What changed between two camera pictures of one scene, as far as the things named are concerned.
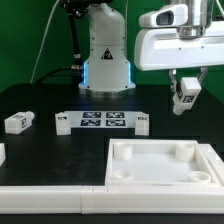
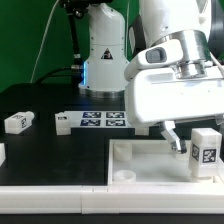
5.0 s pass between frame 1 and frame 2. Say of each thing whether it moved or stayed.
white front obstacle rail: stayed
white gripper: moved
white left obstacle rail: stayed
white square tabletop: stayed
